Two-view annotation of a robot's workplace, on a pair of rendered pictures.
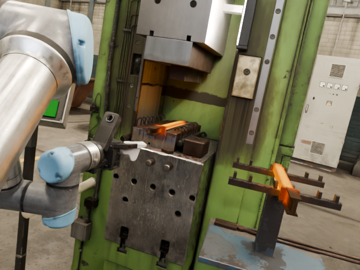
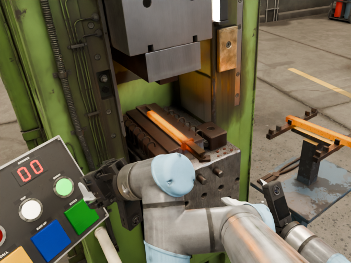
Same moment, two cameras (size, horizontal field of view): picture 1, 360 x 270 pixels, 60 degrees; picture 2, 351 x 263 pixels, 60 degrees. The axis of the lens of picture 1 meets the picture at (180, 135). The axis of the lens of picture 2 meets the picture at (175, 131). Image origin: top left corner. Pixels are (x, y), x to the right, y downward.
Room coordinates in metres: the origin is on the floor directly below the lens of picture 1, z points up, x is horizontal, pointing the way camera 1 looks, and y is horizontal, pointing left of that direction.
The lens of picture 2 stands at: (0.60, 0.79, 1.62)
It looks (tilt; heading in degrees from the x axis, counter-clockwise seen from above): 30 degrees down; 316
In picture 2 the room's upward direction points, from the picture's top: 5 degrees counter-clockwise
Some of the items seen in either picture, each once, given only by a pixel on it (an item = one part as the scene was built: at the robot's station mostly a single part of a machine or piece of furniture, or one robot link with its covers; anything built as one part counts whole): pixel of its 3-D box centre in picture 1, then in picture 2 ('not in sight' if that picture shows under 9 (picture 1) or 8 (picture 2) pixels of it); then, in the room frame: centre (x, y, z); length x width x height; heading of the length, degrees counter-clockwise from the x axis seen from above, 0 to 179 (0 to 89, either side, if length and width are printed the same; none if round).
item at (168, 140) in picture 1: (170, 131); (156, 131); (1.49, 0.05, 0.96); 0.42 x 0.20 x 0.09; 164
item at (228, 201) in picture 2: not in sight; (235, 210); (0.95, 0.24, 0.98); 0.09 x 0.03 x 0.06; 20
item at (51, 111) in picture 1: (47, 108); (81, 215); (1.25, 0.55, 1.01); 0.07 x 0.05 x 0.07; 99
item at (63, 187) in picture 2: not in sight; (63, 187); (1.30, 0.56, 1.09); 0.05 x 0.03 x 0.04; 74
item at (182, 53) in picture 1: (182, 57); (147, 49); (1.49, 0.05, 1.32); 0.42 x 0.20 x 0.10; 164
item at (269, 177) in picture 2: (296, 243); (303, 158); (1.04, -0.48, 0.71); 0.60 x 0.04 x 0.01; 77
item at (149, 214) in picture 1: (172, 185); (171, 174); (1.48, 0.00, 0.69); 0.56 x 0.38 x 0.45; 164
